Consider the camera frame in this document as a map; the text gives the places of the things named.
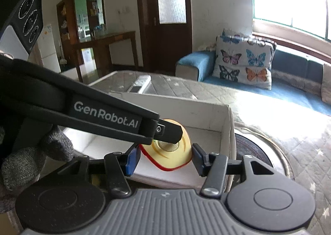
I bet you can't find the red yellow round toy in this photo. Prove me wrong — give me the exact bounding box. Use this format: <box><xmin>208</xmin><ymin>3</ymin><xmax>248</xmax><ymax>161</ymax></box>
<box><xmin>139</xmin><ymin>119</ymin><xmax>192</xmax><ymax>171</ymax></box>

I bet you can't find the grey knit gloved hand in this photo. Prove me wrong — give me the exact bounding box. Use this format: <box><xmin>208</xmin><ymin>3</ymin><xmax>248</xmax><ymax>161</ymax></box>
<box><xmin>1</xmin><ymin>115</ymin><xmax>73</xmax><ymax>214</ymax></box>

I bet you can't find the white refrigerator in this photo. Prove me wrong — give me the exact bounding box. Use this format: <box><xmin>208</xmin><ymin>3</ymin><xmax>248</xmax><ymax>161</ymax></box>
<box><xmin>37</xmin><ymin>24</ymin><xmax>61</xmax><ymax>73</ymax></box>

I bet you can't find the white remote control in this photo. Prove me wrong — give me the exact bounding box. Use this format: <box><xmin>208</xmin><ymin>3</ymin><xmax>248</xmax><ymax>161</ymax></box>
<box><xmin>128</xmin><ymin>75</ymin><xmax>151</xmax><ymax>94</ymax></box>

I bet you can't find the dark wooden desk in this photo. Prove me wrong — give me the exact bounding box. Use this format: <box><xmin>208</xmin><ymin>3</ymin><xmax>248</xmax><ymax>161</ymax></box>
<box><xmin>73</xmin><ymin>31</ymin><xmax>139</xmax><ymax>84</ymax></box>

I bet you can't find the wooden display cabinet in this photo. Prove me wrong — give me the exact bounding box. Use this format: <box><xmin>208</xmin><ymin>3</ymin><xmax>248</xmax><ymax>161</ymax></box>
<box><xmin>56</xmin><ymin>0</ymin><xmax>104</xmax><ymax>71</ymax></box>

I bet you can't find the butterfly print cushion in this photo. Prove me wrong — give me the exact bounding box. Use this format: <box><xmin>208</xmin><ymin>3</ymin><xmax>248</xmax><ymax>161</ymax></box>
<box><xmin>212</xmin><ymin>32</ymin><xmax>277</xmax><ymax>90</ymax></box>

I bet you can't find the blue sofa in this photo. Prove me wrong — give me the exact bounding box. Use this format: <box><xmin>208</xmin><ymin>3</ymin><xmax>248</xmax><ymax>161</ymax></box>
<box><xmin>175</xmin><ymin>38</ymin><xmax>330</xmax><ymax>115</ymax></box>

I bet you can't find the dark wooden door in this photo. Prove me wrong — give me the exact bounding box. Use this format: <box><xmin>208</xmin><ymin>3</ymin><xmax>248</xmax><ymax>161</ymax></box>
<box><xmin>137</xmin><ymin>0</ymin><xmax>192</xmax><ymax>74</ymax></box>

